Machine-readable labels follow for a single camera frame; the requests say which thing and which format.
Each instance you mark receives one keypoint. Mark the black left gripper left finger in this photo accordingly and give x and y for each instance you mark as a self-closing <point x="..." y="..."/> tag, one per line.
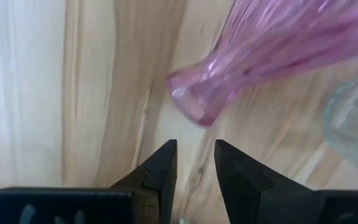
<point x="73" y="205"/>

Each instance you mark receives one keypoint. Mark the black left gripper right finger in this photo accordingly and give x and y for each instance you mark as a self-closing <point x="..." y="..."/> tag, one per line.
<point x="291" y="208"/>

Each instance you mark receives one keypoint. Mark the pink bulbous glass vase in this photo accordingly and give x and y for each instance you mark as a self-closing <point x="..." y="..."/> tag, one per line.
<point x="259" y="46"/>

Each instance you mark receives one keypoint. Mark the clear round glass bottle vase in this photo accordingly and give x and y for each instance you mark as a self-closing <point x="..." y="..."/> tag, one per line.
<point x="356" y="124"/>

